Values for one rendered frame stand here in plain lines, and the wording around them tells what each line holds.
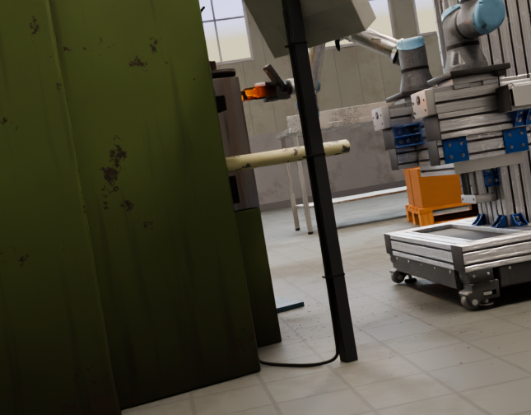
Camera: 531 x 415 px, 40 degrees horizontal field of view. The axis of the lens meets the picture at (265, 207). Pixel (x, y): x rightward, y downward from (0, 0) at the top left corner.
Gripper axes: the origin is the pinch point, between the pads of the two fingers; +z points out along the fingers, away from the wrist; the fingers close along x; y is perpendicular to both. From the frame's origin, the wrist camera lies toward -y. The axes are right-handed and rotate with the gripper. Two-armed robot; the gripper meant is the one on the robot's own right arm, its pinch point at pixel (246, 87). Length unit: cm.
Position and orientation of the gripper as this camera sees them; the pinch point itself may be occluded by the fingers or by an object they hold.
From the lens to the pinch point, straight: 328.8
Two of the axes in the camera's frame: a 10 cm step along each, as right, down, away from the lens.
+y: 1.7, 9.9, 0.4
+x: -4.0, 0.3, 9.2
